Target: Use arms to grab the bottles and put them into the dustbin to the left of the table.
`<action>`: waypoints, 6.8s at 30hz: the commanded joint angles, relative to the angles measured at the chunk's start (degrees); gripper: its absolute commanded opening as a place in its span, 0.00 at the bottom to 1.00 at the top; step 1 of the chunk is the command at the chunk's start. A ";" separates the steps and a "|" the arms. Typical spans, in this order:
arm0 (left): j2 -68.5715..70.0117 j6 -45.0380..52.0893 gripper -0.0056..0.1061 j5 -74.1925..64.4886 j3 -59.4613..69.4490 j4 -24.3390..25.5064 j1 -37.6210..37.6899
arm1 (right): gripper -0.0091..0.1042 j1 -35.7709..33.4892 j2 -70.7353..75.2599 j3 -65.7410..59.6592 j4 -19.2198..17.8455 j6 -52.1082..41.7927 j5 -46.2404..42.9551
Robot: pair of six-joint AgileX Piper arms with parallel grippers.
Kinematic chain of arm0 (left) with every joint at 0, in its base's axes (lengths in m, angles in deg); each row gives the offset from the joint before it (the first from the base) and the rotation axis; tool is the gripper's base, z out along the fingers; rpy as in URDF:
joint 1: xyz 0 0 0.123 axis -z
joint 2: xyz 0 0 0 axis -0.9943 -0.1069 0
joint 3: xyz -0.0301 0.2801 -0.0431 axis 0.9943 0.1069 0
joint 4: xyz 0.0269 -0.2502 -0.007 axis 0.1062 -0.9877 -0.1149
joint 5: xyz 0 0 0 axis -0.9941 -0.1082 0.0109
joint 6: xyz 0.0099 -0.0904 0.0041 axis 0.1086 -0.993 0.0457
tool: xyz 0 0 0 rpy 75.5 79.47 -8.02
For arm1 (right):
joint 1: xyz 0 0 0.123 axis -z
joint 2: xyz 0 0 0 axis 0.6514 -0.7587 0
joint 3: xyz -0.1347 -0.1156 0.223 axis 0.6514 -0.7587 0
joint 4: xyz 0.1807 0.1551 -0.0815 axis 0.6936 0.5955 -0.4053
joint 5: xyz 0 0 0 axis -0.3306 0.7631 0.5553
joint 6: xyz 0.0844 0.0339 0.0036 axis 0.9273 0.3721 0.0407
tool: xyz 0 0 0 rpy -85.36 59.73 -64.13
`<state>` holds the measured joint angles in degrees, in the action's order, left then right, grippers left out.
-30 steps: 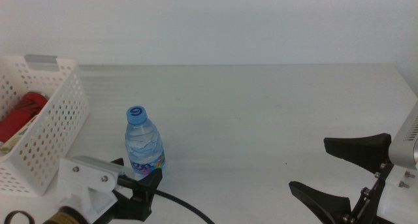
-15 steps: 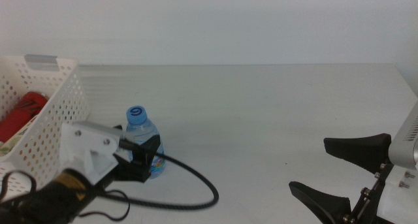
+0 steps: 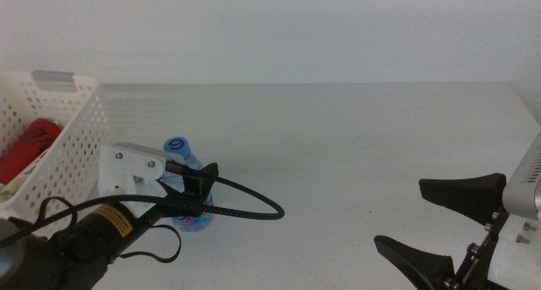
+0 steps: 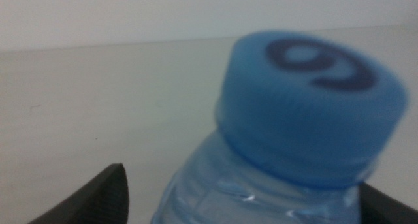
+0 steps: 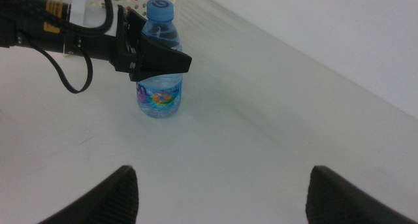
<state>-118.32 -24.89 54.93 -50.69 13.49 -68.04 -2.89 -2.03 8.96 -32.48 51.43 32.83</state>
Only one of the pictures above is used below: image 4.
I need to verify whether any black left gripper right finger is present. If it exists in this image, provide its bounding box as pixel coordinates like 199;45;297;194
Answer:
359;182;418;224

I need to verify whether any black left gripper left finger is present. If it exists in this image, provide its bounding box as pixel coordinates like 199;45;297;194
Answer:
27;163;130;224

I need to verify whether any clear water bottle blue cap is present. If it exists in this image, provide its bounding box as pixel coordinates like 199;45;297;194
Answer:
151;29;410;224

